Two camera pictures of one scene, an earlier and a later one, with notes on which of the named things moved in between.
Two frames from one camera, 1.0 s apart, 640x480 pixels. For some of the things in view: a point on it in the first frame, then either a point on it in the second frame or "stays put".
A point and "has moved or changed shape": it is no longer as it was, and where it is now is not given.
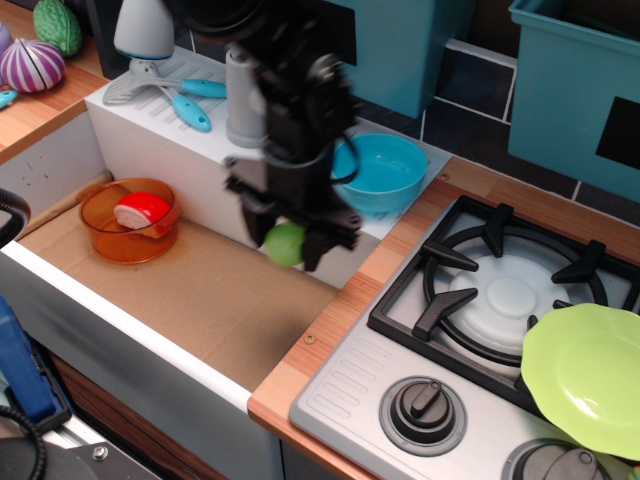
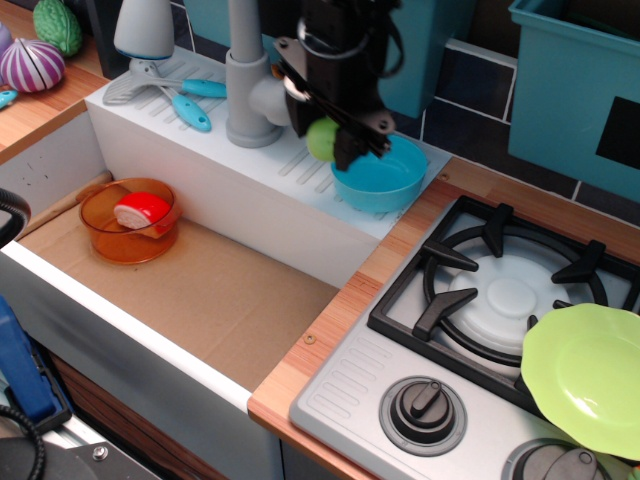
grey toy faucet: x=246 y=99 stays put
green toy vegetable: x=57 y=24 stays put
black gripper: x=298 y=188 to x=336 y=70
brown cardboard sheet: x=216 y=294 stays put
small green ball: x=285 y=244 has moved or changed shape
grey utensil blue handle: x=187 y=111 stays put
